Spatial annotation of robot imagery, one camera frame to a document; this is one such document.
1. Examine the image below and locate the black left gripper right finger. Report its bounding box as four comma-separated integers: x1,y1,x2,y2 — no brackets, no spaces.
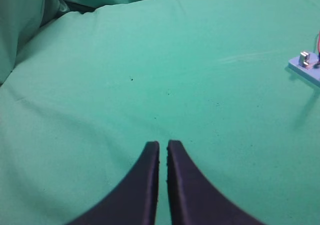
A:
167,140,262,225

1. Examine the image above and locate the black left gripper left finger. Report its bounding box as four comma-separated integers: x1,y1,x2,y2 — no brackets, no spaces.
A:
69,141,160,225

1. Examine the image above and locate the green backdrop cloth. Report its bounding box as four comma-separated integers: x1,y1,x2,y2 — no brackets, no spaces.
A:
0,0,208,83

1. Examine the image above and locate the blue component base right edge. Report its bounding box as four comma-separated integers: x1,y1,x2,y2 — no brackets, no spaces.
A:
288,50,320,87

